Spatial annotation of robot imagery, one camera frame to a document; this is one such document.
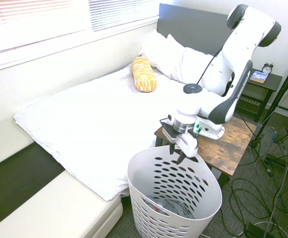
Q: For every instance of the cream upholstered bed frame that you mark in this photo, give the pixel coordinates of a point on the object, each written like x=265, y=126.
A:
x=59, y=210

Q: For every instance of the narrow white window blind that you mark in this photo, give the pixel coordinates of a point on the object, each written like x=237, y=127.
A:
x=121, y=12

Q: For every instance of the black twin-bell alarm clock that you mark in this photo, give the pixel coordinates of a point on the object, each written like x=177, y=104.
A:
x=267, y=68

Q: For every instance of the black adapter with blue plug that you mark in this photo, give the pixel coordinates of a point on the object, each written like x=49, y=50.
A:
x=281, y=135

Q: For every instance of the rustic wooden side table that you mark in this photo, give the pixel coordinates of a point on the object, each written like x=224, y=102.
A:
x=223, y=153

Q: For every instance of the plain grey garment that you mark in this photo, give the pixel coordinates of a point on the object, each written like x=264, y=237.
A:
x=181, y=208

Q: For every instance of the grey bed headboard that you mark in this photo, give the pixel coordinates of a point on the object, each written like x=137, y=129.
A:
x=196, y=27

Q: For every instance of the black bed base board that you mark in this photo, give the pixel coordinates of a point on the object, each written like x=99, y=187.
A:
x=15, y=178

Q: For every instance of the white perforated laundry basket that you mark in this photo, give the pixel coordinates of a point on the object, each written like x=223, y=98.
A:
x=144, y=173

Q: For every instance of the yellow white patterned bolster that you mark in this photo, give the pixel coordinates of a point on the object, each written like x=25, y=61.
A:
x=144, y=77

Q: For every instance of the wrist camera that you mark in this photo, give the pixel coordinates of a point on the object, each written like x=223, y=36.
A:
x=168, y=132

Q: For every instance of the blue book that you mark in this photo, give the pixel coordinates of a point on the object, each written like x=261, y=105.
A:
x=259, y=77

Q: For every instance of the white speckled pillow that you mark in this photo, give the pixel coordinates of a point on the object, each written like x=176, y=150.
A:
x=191, y=69

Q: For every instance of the black nightstand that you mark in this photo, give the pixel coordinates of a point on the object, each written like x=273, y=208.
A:
x=273, y=81

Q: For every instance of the white textured bedspread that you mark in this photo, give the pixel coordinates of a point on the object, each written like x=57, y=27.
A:
x=72, y=99

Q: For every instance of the black power brick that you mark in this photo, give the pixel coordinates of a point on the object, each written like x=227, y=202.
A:
x=254, y=229

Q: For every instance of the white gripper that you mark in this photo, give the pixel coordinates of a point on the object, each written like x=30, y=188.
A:
x=188, y=145

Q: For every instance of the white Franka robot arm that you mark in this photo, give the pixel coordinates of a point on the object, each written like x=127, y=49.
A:
x=236, y=49

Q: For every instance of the wide white window blind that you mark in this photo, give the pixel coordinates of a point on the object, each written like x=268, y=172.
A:
x=34, y=22

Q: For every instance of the black tripod stand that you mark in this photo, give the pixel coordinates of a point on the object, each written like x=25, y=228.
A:
x=283, y=91

